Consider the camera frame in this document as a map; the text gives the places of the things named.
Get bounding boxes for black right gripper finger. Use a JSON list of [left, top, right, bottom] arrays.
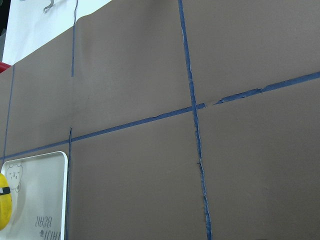
[[0, 186, 11, 196]]

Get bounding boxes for yellow banana with dark tip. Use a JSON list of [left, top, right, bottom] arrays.
[[0, 173, 13, 231]]

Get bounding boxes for white bear tray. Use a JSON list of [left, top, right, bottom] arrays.
[[0, 151, 68, 240]]

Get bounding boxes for red cylinder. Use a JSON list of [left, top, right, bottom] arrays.
[[0, 62, 11, 73]]

